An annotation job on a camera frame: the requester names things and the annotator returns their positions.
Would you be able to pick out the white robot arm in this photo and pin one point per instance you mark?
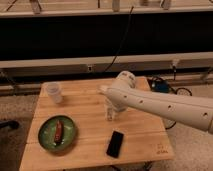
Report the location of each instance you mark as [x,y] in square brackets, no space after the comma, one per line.
[196,112]

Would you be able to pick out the white crumpled object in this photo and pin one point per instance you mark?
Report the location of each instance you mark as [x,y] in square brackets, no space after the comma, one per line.
[103,89]

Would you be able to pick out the blue black device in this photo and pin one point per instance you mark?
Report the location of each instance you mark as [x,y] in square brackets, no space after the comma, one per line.
[159,85]

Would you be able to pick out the wooden folding table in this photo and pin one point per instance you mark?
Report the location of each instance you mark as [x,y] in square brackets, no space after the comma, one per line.
[145,138]

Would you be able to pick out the clear plastic cup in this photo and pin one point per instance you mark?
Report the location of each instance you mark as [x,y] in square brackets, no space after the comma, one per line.
[54,92]

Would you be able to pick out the black smartphone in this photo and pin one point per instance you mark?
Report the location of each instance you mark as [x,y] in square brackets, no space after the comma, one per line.
[115,144]

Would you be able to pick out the red sausage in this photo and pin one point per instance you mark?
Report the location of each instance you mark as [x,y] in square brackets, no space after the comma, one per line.
[58,132]

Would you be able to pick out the green plate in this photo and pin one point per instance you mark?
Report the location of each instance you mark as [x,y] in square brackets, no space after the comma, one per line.
[47,132]

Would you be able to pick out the black chair base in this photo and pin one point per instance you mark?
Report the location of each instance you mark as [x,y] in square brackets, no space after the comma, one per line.
[12,124]

